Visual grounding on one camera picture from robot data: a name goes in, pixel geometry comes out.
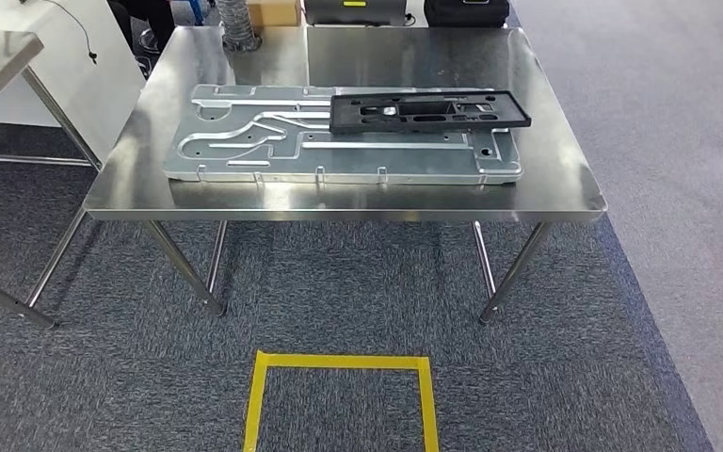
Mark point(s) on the stamped aluminium panel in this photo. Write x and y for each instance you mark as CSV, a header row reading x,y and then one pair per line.
x,y
336,162

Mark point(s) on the cardboard box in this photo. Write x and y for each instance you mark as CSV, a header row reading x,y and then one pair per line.
x,y
274,12

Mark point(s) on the black rectangular plastic frame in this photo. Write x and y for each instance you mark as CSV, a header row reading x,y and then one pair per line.
x,y
343,125

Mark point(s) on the white cabinet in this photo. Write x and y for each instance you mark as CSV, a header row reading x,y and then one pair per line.
x,y
87,93

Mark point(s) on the grey case with yellow label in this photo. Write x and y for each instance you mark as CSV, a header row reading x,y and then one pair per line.
x,y
355,14

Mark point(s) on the stainless steel workbench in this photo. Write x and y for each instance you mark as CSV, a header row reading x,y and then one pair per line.
x,y
349,203

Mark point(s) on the black case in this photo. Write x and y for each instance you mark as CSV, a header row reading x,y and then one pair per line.
x,y
467,12

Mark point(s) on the yellow floor tape square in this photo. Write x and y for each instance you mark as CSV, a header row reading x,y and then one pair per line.
x,y
336,360

